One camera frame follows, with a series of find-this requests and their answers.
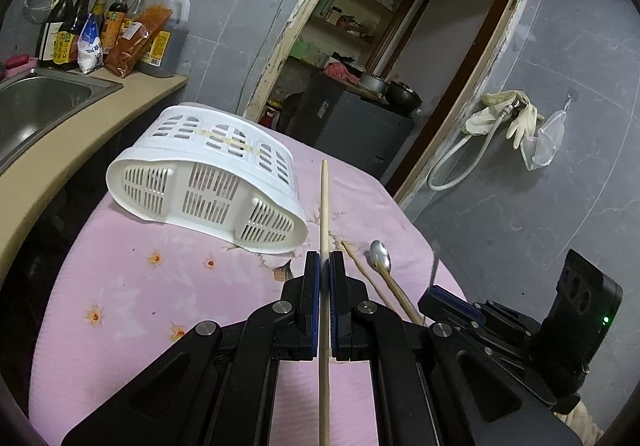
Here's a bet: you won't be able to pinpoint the light wooden chopstick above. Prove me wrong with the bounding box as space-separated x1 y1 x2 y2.
318 160 331 446

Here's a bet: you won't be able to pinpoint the steel spoon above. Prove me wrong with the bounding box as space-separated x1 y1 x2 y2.
369 240 392 275

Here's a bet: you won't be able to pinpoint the white plastic utensil basket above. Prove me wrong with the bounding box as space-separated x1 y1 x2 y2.
105 102 308 254

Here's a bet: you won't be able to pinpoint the steel kitchen sink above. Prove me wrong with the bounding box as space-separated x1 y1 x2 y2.
0 68 122 172

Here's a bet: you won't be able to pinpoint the dark wooden chopstick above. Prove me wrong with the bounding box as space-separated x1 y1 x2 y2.
374 261 425 326

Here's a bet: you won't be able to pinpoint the thin wooden chopstick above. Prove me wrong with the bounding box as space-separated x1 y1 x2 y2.
340 240 394 308

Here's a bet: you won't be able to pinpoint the clear plastic bag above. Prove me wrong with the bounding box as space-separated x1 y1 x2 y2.
520 94 573 172

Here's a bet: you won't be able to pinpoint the white rubber gloves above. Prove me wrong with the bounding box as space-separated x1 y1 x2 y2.
463 91 544 149

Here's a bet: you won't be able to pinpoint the dark grey cabinet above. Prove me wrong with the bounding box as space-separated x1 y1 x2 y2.
285 74 413 178

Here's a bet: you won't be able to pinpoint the large oil jug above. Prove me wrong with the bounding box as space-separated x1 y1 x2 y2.
137 0 191 78

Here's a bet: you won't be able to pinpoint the red spice bag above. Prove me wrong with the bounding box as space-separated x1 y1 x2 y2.
104 4 171 78

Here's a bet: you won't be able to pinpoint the white salt bag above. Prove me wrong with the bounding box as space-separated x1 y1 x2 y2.
77 14 103 74

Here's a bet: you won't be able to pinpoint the yellow label sauce bottle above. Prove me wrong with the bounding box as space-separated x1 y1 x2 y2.
101 0 128 56

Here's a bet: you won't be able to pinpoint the dark soy sauce bottle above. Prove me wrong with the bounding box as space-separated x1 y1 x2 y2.
53 0 90 70

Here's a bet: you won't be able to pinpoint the white hose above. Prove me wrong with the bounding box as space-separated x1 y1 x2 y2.
426 111 507 192

